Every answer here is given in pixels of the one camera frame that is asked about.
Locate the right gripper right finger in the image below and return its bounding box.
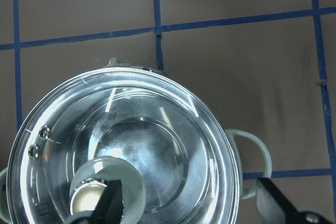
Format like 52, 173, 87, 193
256, 178, 301, 224

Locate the brown paper table mat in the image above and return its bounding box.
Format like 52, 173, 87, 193
1, 0, 335, 221

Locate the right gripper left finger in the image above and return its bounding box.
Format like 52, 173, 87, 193
90, 179, 124, 224

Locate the pale green steel pot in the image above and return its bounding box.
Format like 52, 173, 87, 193
0, 56, 272, 224

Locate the glass pot lid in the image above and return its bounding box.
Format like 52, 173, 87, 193
7, 67, 240, 224

